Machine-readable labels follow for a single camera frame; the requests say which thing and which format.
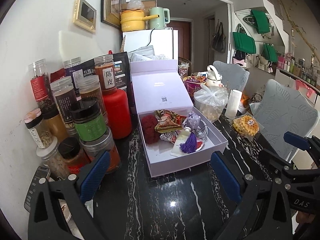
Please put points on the black coffee bag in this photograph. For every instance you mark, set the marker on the black coffee bag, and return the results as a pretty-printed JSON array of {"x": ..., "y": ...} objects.
[{"x": 123, "y": 77}]

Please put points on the green lid jar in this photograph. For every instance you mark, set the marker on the green lid jar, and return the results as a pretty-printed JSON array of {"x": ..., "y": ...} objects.
[{"x": 88, "y": 119}]

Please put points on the red plastic canister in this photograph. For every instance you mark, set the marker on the red plastic canister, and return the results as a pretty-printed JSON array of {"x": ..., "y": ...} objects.
[{"x": 118, "y": 112}]

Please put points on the silver snack sachet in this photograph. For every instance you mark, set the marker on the silver snack sachet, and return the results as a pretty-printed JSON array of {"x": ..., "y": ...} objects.
[{"x": 169, "y": 136}]

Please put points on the green tote bag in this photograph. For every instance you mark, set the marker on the green tote bag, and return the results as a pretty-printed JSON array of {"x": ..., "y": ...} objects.
[{"x": 244, "y": 43}]

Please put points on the lavender gift box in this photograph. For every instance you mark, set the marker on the lavender gift box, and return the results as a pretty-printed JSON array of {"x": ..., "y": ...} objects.
[{"x": 156, "y": 86}]

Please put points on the labelled brown spice jar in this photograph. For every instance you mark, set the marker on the labelled brown spice jar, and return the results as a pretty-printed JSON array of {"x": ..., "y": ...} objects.
[{"x": 104, "y": 68}]

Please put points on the red snack packet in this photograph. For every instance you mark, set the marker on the red snack packet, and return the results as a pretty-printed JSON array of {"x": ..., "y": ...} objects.
[{"x": 168, "y": 121}]

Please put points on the far grey leaf chair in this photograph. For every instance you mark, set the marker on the far grey leaf chair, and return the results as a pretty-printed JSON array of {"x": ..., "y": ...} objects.
[{"x": 233, "y": 75}]

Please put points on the yellow pot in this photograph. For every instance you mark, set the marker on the yellow pot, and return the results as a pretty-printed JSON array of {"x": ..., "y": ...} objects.
[{"x": 133, "y": 20}]

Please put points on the brown entrance door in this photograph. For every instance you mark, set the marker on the brown entrance door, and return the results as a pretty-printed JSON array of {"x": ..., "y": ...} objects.
[{"x": 184, "y": 38}]

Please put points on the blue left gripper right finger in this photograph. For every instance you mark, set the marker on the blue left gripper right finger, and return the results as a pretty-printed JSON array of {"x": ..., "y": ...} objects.
[{"x": 228, "y": 181}]

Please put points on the near grey leaf chair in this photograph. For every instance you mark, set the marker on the near grey leaf chair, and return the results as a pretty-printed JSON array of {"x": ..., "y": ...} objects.
[{"x": 284, "y": 109}]

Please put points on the green electric kettle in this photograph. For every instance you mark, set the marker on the green electric kettle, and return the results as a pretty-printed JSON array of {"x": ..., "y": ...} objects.
[{"x": 162, "y": 20}]

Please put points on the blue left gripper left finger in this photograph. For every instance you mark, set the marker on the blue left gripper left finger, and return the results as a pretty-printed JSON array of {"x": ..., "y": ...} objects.
[{"x": 92, "y": 174}]

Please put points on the orange powder jar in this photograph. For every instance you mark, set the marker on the orange powder jar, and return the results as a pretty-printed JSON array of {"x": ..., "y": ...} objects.
[{"x": 104, "y": 143}]

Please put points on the framed picture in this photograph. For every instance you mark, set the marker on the framed picture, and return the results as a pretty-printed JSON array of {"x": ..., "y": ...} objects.
[{"x": 110, "y": 12}]

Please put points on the clear plastic bag of food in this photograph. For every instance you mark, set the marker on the clear plastic bag of food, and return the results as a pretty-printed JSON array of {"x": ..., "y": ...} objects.
[{"x": 211, "y": 101}]

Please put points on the packaged waffle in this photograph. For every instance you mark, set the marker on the packaged waffle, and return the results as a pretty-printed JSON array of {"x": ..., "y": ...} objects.
[{"x": 246, "y": 126}]

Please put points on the wall intercom panel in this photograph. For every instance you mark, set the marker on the wall intercom panel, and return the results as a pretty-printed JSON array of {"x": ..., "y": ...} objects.
[{"x": 85, "y": 16}]

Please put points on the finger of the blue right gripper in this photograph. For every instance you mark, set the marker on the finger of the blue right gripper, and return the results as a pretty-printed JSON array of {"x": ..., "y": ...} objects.
[{"x": 296, "y": 141}]

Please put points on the grey leaf chair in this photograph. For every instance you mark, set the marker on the grey leaf chair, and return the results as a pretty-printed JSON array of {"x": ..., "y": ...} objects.
[
  {"x": 284, "y": 109},
  {"x": 233, "y": 75}
]

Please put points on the red fuzzy knitted item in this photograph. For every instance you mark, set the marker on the red fuzzy knitted item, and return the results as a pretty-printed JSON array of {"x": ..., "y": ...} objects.
[{"x": 148, "y": 124}]

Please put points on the purple embroidered drawstring pouch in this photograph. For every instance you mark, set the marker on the purple embroidered drawstring pouch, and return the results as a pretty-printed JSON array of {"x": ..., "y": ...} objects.
[{"x": 192, "y": 121}]

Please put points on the white refrigerator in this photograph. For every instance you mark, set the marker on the white refrigerator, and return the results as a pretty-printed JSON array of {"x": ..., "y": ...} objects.
[{"x": 158, "y": 42}]

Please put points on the triangular embroidered sachet with tassel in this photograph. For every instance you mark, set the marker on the triangular embroidered sachet with tassel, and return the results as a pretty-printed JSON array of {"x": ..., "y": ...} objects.
[{"x": 179, "y": 130}]

